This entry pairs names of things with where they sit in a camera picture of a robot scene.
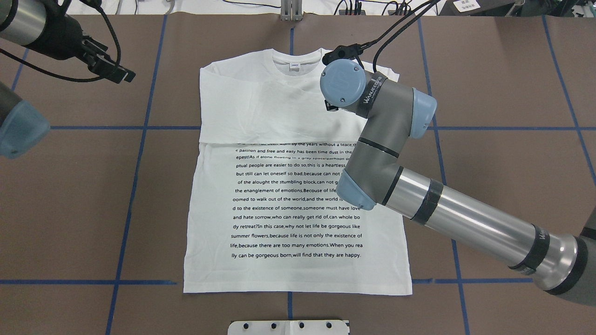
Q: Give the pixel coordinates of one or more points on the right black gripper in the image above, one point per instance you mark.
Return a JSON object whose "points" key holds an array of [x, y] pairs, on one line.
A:
{"points": [[331, 107]]}

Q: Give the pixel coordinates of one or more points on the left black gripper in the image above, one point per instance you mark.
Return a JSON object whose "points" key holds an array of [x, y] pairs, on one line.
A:
{"points": [[70, 43]]}

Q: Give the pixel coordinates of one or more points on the white long-sleeve printed shirt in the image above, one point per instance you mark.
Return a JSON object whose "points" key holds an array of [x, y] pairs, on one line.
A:
{"points": [[264, 214]]}

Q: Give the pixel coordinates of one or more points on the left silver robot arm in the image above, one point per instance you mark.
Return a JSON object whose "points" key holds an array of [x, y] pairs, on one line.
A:
{"points": [[22, 22]]}

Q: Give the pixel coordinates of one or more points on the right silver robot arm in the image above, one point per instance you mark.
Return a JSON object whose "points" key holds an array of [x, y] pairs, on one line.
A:
{"points": [[562, 265]]}

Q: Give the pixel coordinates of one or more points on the grey aluminium frame post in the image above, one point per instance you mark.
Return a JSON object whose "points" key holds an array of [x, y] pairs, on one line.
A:
{"points": [[291, 10]]}

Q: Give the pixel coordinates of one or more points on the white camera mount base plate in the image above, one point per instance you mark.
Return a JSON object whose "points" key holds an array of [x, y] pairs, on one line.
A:
{"points": [[290, 327]]}

